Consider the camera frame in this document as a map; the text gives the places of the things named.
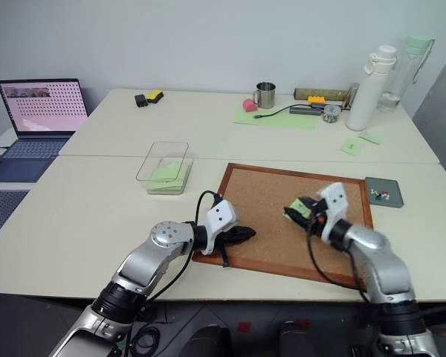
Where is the white water bottle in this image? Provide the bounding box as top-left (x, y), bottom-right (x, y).
top-left (346, 44), bottom-right (399, 132)

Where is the grey hub with black cable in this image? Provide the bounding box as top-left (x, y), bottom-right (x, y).
top-left (253, 104), bottom-right (326, 120)

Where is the green sticky note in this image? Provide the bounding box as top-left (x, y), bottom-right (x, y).
top-left (282, 199), bottom-right (311, 221)

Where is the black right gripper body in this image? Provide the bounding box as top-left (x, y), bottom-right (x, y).
top-left (306, 198), bottom-right (329, 228)

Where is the clear jar of pushpins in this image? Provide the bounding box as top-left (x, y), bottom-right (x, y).
top-left (322, 104), bottom-right (341, 125)

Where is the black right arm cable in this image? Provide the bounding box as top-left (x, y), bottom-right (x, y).
top-left (306, 219), bottom-right (373, 303)

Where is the black floor cable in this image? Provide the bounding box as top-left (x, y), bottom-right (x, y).
top-left (127, 322), bottom-right (161, 357)

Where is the wood framed cork board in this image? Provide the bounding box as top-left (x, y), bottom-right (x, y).
top-left (192, 162), bottom-right (375, 292)

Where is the green notes pile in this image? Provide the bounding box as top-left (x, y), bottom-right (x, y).
top-left (147, 159), bottom-right (193, 194)

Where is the green note with dark mark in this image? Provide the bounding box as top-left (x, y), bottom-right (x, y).
top-left (340, 136), bottom-right (363, 158)

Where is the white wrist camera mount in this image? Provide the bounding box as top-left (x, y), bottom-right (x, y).
top-left (317, 181), bottom-right (349, 241)
top-left (200, 199), bottom-right (241, 256)

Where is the clear plastic box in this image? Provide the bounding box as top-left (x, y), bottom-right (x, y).
top-left (135, 141), bottom-right (195, 196)

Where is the dark rounded shape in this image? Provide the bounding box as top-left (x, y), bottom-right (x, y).
top-left (184, 324), bottom-right (233, 357)
top-left (278, 320), bottom-right (314, 357)

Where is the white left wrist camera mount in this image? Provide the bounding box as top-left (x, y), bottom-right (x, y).
top-left (200, 199), bottom-right (241, 256)

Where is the open laptop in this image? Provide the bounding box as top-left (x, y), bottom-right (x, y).
top-left (0, 77), bottom-right (90, 184)

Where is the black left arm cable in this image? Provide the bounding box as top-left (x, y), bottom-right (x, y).
top-left (144, 190), bottom-right (231, 302)

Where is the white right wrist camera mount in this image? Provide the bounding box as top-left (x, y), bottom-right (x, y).
top-left (317, 181), bottom-right (349, 241)

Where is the large green paper sheet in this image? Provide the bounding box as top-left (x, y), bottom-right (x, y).
top-left (232, 101), bottom-right (319, 131)

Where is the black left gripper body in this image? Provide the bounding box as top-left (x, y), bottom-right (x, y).
top-left (213, 225), bottom-right (239, 253)

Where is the clear bottle with green lid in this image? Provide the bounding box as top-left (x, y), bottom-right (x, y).
top-left (375, 35), bottom-right (436, 115)

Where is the steel mug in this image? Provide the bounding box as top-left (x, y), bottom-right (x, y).
top-left (252, 81), bottom-right (277, 110)

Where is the grey perforated panel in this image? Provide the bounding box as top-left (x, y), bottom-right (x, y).
top-left (0, 189), bottom-right (31, 250)

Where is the grey square tray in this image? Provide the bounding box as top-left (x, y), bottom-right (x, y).
top-left (364, 176), bottom-right (405, 210)

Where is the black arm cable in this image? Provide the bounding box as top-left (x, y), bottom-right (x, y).
top-left (144, 190), bottom-right (231, 302)
top-left (306, 219), bottom-right (373, 303)

